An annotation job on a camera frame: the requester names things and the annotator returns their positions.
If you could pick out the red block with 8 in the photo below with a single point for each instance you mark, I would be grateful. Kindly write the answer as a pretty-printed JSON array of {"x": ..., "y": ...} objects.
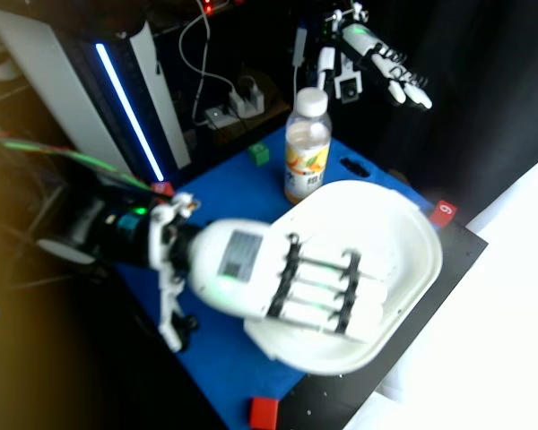
[{"x": 162, "y": 189}]

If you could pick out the white tower with blue light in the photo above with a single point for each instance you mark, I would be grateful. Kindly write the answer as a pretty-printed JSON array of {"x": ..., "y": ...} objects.
[{"x": 49, "y": 89}]

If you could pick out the white power strip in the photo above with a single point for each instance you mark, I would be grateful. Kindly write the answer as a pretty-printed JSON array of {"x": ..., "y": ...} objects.
[{"x": 233, "y": 112}]

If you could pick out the red block with 6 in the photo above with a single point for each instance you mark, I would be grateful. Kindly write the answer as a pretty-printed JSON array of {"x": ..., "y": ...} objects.
[{"x": 444, "y": 214}]

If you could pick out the red block with B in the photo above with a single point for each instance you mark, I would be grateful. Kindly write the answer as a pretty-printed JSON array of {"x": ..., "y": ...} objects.
[{"x": 264, "y": 413}]

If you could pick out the white stick adapter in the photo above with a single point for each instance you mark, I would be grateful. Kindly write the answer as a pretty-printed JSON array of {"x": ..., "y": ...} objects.
[{"x": 300, "y": 45}]

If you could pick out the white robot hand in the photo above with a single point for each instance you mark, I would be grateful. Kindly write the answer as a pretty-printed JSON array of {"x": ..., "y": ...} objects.
[
  {"x": 242, "y": 264},
  {"x": 361, "y": 40}
]

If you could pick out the white plastic bowl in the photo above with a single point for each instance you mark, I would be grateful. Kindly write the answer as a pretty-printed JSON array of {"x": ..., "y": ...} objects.
[{"x": 408, "y": 251}]

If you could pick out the green block with C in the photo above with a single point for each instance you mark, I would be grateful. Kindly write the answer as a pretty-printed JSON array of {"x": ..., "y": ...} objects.
[{"x": 259, "y": 153}]

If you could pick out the orange juice bottle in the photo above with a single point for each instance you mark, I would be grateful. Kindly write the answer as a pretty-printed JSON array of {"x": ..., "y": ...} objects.
[{"x": 307, "y": 157}]

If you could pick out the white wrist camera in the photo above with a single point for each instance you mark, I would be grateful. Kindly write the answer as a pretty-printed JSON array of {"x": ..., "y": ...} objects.
[{"x": 349, "y": 89}]

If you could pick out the blue table cloth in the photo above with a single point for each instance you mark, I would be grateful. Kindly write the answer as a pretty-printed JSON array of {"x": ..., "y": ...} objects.
[{"x": 233, "y": 358}]

